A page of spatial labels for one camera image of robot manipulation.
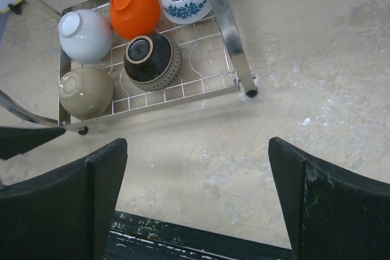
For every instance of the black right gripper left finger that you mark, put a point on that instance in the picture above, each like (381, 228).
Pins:
(67, 212)

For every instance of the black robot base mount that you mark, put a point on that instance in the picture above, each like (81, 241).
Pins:
(135, 237)

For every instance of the orange plastic bowl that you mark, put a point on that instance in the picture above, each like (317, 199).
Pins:
(131, 18)

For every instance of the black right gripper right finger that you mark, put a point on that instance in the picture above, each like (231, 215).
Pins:
(329, 212)

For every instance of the stainless steel dish rack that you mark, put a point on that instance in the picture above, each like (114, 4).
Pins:
(214, 64)

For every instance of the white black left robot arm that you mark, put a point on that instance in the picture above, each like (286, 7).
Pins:
(15, 141)

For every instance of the black glossy bowl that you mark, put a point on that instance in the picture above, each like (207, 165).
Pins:
(86, 92)

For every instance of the white ceramic bowl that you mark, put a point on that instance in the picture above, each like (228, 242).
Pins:
(85, 36)

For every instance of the brown beige bowl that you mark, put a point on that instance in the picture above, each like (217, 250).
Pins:
(152, 61)

